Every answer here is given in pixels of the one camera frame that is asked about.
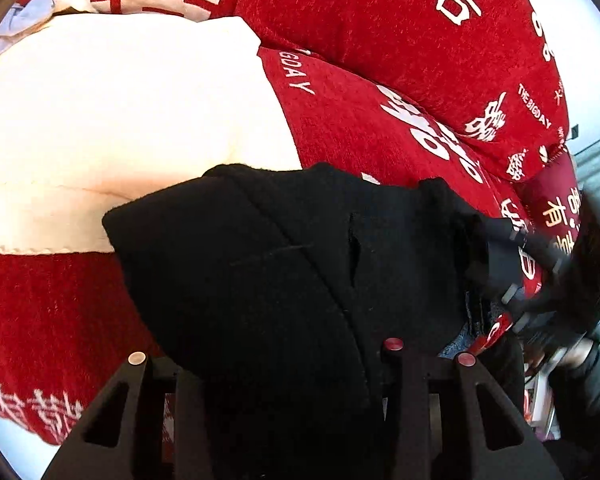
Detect large red printed pillow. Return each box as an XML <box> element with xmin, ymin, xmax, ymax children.
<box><xmin>215</xmin><ymin>0</ymin><xmax>573</xmax><ymax>183</ymax></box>

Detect grey cloth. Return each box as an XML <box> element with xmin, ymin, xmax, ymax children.
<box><xmin>0</xmin><ymin>0</ymin><xmax>61</xmax><ymax>56</ymax></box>

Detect person's right forearm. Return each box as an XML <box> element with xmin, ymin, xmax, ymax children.
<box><xmin>545</xmin><ymin>345</ymin><xmax>600</xmax><ymax>461</ymax></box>

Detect small dark red pillow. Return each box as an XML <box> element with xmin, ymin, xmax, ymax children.
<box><xmin>517</xmin><ymin>160</ymin><xmax>588</xmax><ymax>271</ymax></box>

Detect red printed blanket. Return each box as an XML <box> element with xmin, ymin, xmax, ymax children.
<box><xmin>0</xmin><ymin>12</ymin><xmax>581</xmax><ymax>446</ymax></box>

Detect black pants with leaf-print waistband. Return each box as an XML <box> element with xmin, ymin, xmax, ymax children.
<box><xmin>101</xmin><ymin>161</ymin><xmax>526</xmax><ymax>480</ymax></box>

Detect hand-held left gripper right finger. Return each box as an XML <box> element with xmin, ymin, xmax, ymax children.
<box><xmin>382</xmin><ymin>337</ymin><xmax>563</xmax><ymax>480</ymax></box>

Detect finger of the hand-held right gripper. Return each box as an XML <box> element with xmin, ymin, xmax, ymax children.
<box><xmin>472</xmin><ymin>215</ymin><xmax>573</xmax><ymax>273</ymax></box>
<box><xmin>467</xmin><ymin>260</ymin><xmax>561</xmax><ymax>333</ymax></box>

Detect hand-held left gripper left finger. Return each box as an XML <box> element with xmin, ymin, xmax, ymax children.
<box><xmin>40</xmin><ymin>351</ymin><xmax>216</xmax><ymax>480</ymax></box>

